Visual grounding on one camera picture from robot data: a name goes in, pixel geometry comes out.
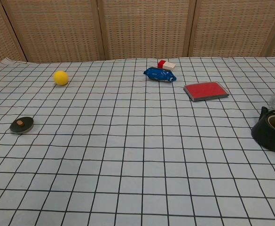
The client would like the red and white box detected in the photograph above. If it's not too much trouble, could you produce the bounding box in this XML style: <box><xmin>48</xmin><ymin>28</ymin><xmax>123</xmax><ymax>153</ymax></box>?
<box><xmin>157</xmin><ymin>60</ymin><xmax>177</xmax><ymax>71</ymax></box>

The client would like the black teapot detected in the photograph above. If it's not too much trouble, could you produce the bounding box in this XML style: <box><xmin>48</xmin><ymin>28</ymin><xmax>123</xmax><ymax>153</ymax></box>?
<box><xmin>251</xmin><ymin>106</ymin><xmax>275</xmax><ymax>153</ymax></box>

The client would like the blue snack packet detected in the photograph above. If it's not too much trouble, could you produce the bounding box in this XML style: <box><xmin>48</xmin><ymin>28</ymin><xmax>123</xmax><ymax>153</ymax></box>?
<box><xmin>143</xmin><ymin>66</ymin><xmax>177</xmax><ymax>83</ymax></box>

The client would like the small black dish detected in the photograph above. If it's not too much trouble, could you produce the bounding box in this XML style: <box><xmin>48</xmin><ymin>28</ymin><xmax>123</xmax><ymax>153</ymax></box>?
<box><xmin>9</xmin><ymin>116</ymin><xmax>34</xmax><ymax>135</ymax></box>

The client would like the yellow foam ball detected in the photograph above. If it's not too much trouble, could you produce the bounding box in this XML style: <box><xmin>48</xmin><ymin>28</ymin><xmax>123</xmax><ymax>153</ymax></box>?
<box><xmin>54</xmin><ymin>70</ymin><xmax>70</xmax><ymax>87</ymax></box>

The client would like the red ink pad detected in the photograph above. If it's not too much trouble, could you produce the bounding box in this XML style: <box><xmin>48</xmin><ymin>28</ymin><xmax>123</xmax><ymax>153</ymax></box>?
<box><xmin>183</xmin><ymin>81</ymin><xmax>229</xmax><ymax>102</ymax></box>

